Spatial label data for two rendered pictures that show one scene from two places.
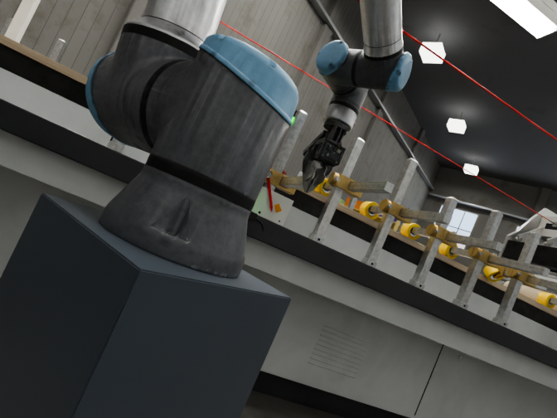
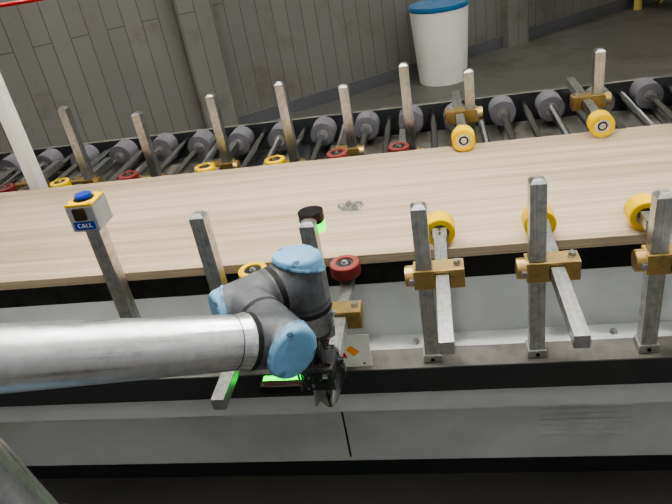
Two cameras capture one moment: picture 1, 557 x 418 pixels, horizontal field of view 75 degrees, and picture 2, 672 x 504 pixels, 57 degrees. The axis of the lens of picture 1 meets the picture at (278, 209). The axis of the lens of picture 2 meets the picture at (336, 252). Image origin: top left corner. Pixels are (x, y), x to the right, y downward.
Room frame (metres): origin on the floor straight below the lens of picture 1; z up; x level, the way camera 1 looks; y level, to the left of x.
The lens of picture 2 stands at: (0.21, -0.58, 1.74)
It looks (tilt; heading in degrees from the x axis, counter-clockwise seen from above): 30 degrees down; 28
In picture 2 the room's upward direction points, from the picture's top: 10 degrees counter-clockwise
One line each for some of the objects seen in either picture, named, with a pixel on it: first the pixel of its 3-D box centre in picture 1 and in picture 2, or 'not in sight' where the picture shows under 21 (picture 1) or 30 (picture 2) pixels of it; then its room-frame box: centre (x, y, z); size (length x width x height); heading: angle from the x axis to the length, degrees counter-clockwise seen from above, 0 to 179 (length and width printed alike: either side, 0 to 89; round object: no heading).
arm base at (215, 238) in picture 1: (188, 213); not in sight; (0.48, 0.11, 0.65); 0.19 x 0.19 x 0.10
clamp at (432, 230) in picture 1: (442, 235); (667, 258); (1.52, -0.68, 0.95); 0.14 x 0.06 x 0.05; 107
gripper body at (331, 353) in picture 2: (329, 144); (317, 355); (1.03, -0.06, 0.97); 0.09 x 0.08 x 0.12; 16
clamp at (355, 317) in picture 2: (278, 180); (335, 314); (1.31, 0.04, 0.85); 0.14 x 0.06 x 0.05; 107
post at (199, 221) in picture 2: not in sight; (222, 298); (1.23, 0.30, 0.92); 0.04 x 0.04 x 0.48; 17
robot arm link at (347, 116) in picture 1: (340, 119); (312, 318); (1.04, -0.06, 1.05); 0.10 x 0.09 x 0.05; 106
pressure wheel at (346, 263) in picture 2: not in sight; (347, 279); (1.45, 0.07, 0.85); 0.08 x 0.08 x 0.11
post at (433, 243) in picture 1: (431, 249); (652, 288); (1.51, -0.66, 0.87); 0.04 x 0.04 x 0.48; 17
